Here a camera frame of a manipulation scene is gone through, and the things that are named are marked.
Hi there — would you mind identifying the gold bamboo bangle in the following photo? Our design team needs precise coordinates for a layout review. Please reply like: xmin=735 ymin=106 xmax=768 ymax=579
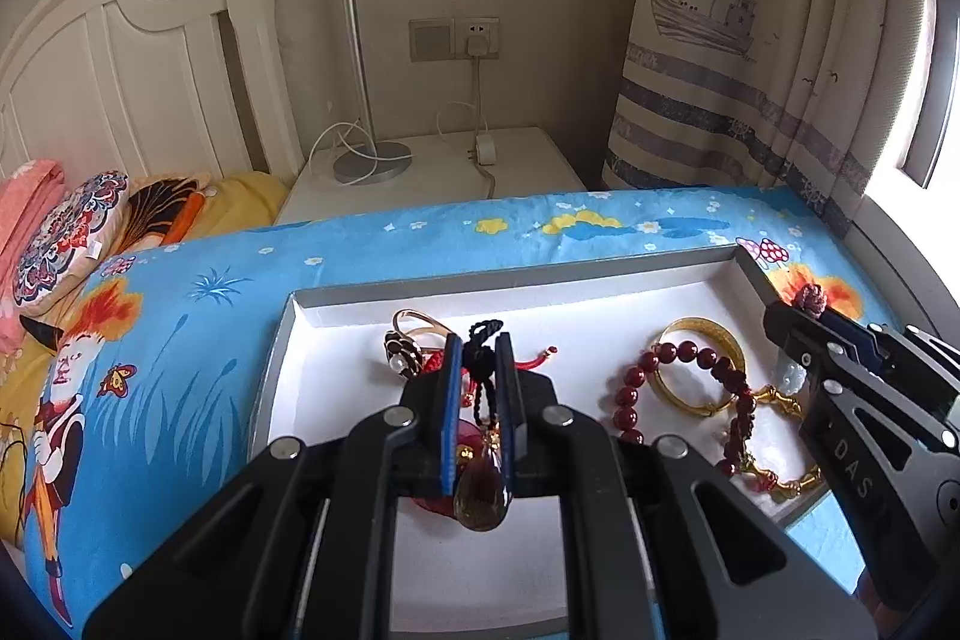
xmin=740 ymin=386 xmax=823 ymax=503

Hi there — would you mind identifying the red bead bracelet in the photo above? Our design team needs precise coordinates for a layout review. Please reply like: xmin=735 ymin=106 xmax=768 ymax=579
xmin=611 ymin=339 xmax=758 ymax=479

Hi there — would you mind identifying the plain gold bangle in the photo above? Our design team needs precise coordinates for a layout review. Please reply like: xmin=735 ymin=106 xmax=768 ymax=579
xmin=646 ymin=315 xmax=751 ymax=421

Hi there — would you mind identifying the rose gold ring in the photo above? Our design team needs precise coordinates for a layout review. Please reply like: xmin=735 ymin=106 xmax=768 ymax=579
xmin=382 ymin=307 xmax=456 ymax=380

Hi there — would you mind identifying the red string gold bracelet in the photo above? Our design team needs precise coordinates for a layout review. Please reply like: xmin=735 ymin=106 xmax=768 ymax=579
xmin=418 ymin=344 xmax=562 ymax=453

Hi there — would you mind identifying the grey cardboard tray box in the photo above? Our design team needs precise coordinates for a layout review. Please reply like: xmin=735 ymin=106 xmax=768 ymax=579
xmin=249 ymin=248 xmax=778 ymax=638

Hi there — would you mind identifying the blue cartoon bed sheet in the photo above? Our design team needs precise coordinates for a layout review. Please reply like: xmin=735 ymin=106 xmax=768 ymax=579
xmin=13 ymin=187 xmax=893 ymax=638

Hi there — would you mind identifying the sailboat print curtain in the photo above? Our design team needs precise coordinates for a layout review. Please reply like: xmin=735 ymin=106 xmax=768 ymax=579
xmin=604 ymin=0 xmax=926 ymax=234

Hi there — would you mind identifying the patterned pillow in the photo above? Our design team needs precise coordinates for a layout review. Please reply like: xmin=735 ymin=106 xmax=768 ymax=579
xmin=13 ymin=170 xmax=130 ymax=317

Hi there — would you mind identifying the silver lamp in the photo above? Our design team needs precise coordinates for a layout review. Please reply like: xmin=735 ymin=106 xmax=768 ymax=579
xmin=334 ymin=0 xmax=413 ymax=185

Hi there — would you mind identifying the white nightstand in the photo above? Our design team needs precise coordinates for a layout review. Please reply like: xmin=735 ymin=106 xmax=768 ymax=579
xmin=275 ymin=127 xmax=584 ymax=224

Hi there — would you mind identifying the pink folded blanket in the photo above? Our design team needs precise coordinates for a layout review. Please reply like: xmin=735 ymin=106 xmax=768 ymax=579
xmin=0 ymin=159 xmax=65 ymax=353

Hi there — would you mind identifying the white wooden headboard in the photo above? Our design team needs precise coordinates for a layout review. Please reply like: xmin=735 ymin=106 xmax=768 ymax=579
xmin=2 ymin=0 xmax=304 ymax=184

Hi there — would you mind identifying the white charger with cable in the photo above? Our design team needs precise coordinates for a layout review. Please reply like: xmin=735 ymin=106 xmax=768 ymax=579
xmin=305 ymin=35 xmax=502 ymax=203

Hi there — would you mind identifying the wall socket plate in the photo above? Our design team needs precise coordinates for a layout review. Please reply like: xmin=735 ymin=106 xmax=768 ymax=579
xmin=409 ymin=16 xmax=501 ymax=62

